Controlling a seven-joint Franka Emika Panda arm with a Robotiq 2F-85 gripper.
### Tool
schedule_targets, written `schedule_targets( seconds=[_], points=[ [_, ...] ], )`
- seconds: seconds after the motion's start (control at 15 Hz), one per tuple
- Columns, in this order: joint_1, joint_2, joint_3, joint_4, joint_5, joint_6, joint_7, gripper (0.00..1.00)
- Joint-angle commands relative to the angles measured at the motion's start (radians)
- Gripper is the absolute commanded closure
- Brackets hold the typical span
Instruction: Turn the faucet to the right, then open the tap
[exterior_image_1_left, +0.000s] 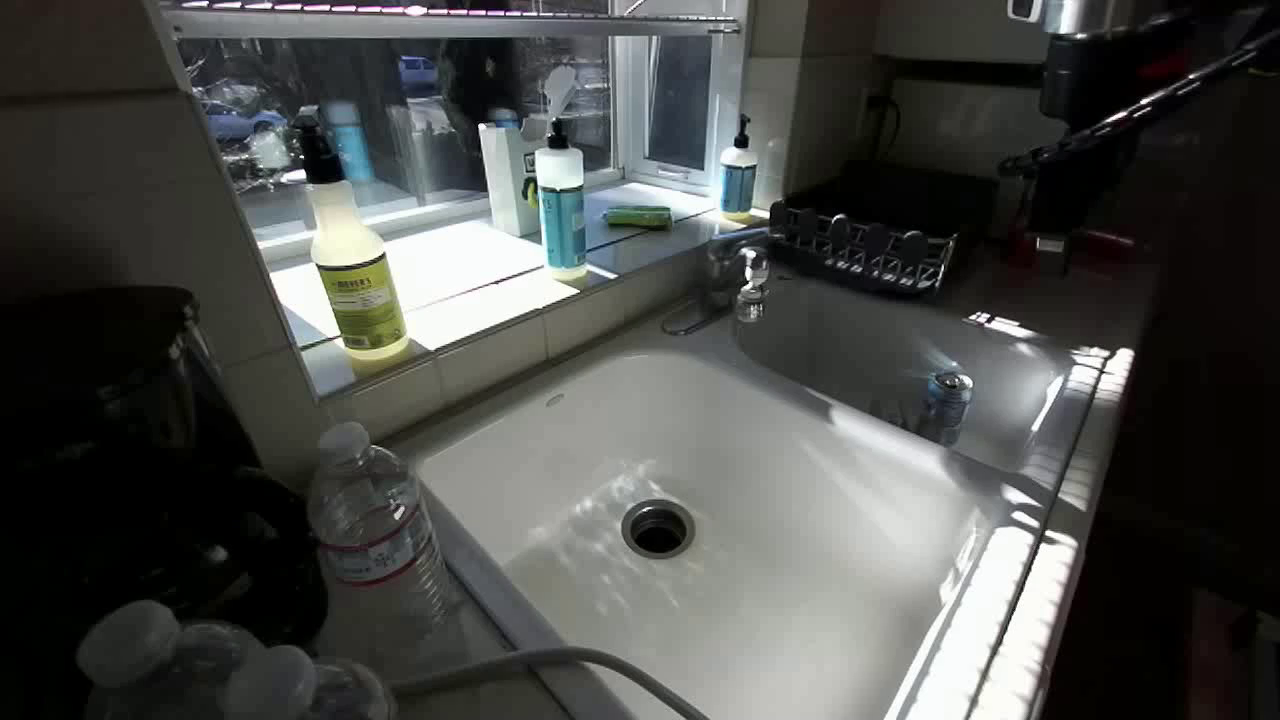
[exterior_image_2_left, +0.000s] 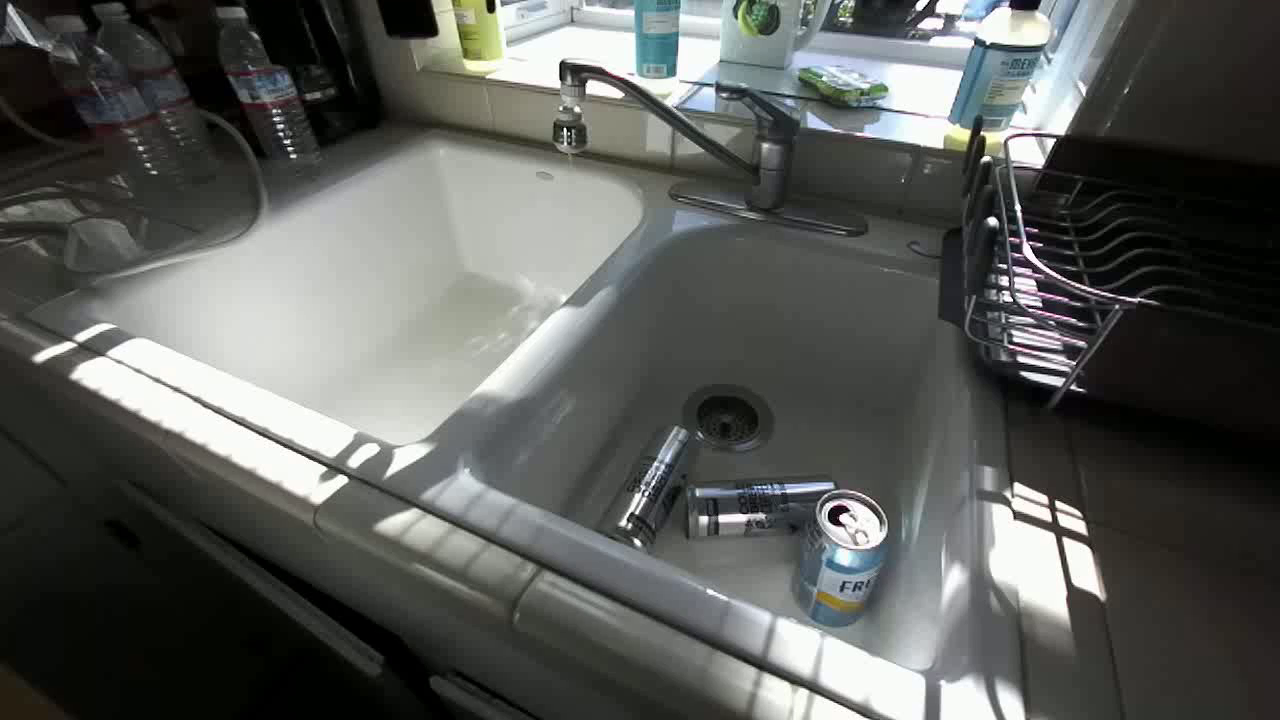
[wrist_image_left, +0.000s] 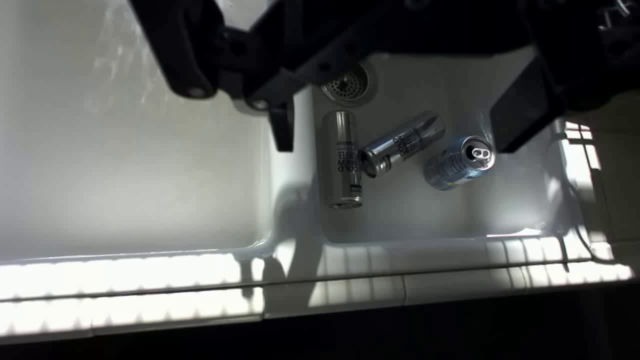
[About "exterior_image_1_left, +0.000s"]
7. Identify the green sponge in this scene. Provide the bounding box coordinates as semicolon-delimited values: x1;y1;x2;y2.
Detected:
604;200;675;236

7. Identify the small blue label pump bottle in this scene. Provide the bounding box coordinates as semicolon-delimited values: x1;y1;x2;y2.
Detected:
716;111;761;229

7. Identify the chrome kitchen faucet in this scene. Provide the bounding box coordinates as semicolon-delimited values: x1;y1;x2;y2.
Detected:
701;231;780;332

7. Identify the white bottle on sill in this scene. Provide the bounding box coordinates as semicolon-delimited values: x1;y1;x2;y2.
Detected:
474;108;538;243

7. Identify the yellow-green spray bottle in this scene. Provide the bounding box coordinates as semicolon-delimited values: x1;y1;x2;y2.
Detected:
292;108;417;371

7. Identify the blue label pump soap bottle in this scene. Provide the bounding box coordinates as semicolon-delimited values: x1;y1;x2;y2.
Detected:
530;116;591;284

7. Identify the wire dish rack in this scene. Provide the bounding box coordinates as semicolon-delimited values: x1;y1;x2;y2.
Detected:
762;159;1002;299

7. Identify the black coffee maker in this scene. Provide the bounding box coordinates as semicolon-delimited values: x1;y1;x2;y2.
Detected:
0;284;332;720

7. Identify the white double basin sink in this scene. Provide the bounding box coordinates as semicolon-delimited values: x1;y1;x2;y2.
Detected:
393;273;1136;720

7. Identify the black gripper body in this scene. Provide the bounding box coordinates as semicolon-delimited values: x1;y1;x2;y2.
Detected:
1035;33;1165;189

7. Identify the window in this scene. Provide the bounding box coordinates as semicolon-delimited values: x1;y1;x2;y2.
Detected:
154;0;750;231

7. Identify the clear plastic water bottle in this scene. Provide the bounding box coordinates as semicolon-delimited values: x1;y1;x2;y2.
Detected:
305;419;460;649
219;644;399;720
72;598;255;720

